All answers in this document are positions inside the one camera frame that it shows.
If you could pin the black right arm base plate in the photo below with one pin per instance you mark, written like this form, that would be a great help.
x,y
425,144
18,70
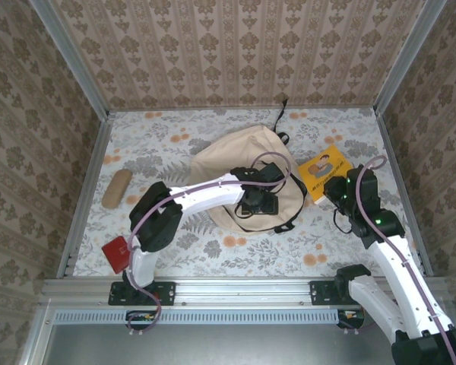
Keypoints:
x,y
319,292

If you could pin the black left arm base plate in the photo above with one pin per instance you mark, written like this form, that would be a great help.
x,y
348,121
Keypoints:
x,y
167,292

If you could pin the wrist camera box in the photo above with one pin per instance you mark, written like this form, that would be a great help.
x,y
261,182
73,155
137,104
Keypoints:
x,y
361,178
269,173

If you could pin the aluminium left lower frame bar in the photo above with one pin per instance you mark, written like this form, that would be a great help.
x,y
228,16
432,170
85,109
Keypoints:
x,y
36,338

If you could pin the aluminium left frame post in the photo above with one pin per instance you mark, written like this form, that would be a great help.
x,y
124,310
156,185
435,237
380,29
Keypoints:
x,y
69,57

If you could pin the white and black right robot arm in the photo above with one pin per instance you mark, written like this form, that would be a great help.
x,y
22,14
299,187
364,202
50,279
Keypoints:
x,y
368,296

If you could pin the aluminium right side rail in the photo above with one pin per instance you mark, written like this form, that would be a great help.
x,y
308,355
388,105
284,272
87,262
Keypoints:
x,y
392,159

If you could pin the floral table cover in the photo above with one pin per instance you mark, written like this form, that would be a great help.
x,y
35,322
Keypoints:
x,y
308,270

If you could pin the aluminium frame post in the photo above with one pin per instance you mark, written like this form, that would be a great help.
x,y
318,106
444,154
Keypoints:
x,y
408,57
69,57

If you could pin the grey metal panel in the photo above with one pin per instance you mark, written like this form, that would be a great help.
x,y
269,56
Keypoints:
x,y
243,346

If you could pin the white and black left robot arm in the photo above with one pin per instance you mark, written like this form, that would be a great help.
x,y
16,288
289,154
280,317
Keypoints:
x,y
205,194

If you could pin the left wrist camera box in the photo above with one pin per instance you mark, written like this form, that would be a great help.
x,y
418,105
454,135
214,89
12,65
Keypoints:
x,y
269,173

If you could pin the aluminium right frame post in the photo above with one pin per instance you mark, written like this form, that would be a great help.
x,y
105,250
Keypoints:
x,y
408,57

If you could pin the red box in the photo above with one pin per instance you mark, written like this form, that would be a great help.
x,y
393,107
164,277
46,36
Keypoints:
x,y
116,254

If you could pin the aluminium left side rail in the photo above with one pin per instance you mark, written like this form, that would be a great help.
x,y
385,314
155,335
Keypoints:
x,y
99,152

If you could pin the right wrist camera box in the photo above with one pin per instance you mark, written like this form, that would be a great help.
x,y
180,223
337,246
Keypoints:
x,y
361,178

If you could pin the beige canvas backpack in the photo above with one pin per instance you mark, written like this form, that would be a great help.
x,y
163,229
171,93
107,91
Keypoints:
x,y
220,159

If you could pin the brown glasses case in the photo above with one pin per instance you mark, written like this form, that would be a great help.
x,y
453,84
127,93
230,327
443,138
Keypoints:
x,y
116,188

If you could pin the aluminium mounting rail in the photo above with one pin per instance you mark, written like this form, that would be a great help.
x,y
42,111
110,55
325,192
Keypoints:
x,y
243,291

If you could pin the aluminium back rail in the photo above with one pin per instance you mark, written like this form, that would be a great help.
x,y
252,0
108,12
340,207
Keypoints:
x,y
175,109

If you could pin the yellow cartoon picture book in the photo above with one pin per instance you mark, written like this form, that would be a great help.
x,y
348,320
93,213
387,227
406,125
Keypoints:
x,y
319,167

